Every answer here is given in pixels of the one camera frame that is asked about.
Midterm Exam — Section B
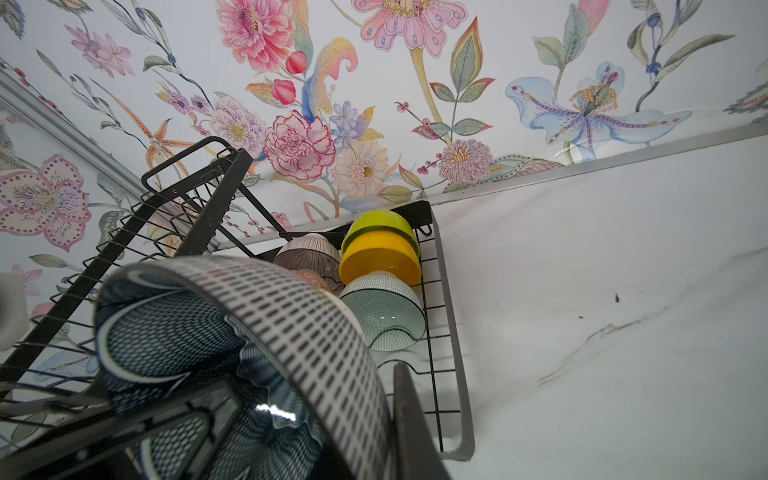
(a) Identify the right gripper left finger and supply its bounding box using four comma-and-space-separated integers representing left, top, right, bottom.
1, 378, 243, 479

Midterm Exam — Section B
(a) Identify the black wire dish rack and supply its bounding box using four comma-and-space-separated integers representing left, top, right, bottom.
0, 136, 476, 463

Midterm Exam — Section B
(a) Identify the lime green bowl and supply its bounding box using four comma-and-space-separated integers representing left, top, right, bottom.
341, 210, 421, 255

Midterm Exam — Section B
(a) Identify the pink striped bowl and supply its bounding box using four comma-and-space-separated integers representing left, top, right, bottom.
273, 233, 344, 293

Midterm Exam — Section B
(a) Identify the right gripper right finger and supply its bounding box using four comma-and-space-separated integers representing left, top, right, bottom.
393, 362, 450, 480

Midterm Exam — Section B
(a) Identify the pale celadon bowl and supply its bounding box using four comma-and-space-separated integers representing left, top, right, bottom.
340, 271, 427, 352

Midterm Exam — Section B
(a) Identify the yellow bowl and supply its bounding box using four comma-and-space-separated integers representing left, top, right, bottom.
339, 229, 422, 286

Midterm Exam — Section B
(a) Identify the dark blue grey bowl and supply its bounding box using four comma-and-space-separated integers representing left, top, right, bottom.
94, 263, 391, 479

